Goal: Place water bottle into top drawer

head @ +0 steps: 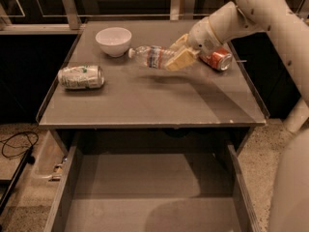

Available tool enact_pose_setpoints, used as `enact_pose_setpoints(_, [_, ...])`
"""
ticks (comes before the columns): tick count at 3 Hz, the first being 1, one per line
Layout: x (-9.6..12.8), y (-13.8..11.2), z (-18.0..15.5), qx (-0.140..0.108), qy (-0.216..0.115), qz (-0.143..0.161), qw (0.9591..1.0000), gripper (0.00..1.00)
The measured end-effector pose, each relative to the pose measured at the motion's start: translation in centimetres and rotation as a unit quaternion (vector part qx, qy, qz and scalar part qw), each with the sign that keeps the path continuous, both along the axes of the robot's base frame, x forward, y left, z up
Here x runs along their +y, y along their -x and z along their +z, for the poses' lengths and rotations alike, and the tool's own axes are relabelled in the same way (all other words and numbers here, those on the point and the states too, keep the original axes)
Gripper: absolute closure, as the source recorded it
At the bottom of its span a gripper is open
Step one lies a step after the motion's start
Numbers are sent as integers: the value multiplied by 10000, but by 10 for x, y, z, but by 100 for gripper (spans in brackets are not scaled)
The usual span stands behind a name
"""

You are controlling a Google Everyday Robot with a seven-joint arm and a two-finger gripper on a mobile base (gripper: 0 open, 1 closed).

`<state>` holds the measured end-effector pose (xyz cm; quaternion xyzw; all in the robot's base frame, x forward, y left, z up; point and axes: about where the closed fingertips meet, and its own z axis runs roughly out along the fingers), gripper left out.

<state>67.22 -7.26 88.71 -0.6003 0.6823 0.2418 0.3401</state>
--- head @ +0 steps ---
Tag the red soda can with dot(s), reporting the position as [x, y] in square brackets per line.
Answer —
[220, 60]

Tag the clear plastic water bottle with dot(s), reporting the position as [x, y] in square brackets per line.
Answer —
[151, 56]

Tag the white post on floor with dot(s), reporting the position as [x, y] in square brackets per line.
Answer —
[297, 117]

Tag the white ceramic bowl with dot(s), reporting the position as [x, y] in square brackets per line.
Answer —
[114, 41]

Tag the metal rail bracket centre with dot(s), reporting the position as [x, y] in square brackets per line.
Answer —
[182, 9]

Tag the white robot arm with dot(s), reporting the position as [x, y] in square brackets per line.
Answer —
[289, 35]

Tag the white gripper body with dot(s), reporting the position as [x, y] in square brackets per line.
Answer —
[200, 39]

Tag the metal rail bracket left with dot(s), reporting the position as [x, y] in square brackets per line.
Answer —
[71, 14]

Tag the metal rail bracket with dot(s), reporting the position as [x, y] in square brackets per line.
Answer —
[182, 9]
[71, 14]

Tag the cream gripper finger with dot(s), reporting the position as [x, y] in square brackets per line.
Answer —
[180, 43]
[183, 58]

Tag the grey open top drawer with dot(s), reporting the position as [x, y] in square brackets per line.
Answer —
[146, 181]

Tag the silver green soda can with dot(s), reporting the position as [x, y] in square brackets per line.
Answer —
[81, 77]

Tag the grey cabinet with top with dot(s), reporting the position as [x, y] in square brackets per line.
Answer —
[134, 97]

